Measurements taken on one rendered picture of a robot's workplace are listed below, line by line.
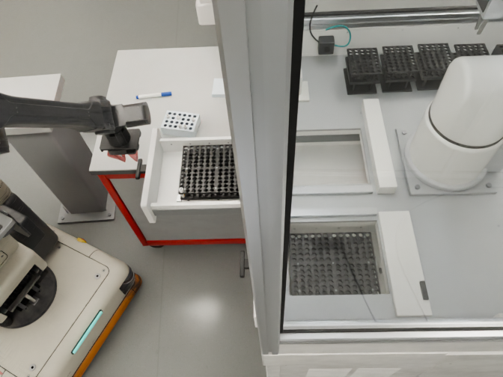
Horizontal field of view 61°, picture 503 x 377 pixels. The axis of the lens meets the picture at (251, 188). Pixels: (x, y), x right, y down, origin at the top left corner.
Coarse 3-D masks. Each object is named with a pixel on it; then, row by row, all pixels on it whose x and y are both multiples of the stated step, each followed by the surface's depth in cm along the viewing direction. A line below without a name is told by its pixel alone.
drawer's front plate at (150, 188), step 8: (152, 136) 133; (160, 136) 138; (152, 144) 132; (160, 144) 138; (152, 152) 130; (160, 152) 138; (152, 160) 129; (160, 160) 138; (152, 168) 128; (160, 168) 137; (152, 176) 127; (144, 184) 124; (152, 184) 127; (144, 192) 123; (152, 192) 127; (144, 200) 121; (152, 200) 127; (144, 208) 121; (152, 216) 126
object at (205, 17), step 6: (198, 0) 173; (204, 0) 170; (210, 0) 170; (198, 6) 172; (204, 6) 172; (210, 6) 172; (198, 12) 175; (204, 12) 175; (210, 12) 175; (198, 18) 177; (204, 18) 177; (210, 18) 177; (204, 24) 180; (210, 24) 180
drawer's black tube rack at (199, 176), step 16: (224, 144) 134; (192, 160) 131; (208, 160) 131; (224, 160) 131; (192, 176) 128; (208, 176) 128; (224, 176) 128; (192, 192) 125; (208, 192) 125; (224, 192) 125
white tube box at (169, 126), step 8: (168, 112) 156; (176, 112) 156; (184, 112) 155; (168, 120) 154; (176, 120) 154; (184, 120) 153; (200, 120) 157; (168, 128) 152; (176, 128) 152; (192, 128) 151; (184, 136) 154; (192, 136) 153
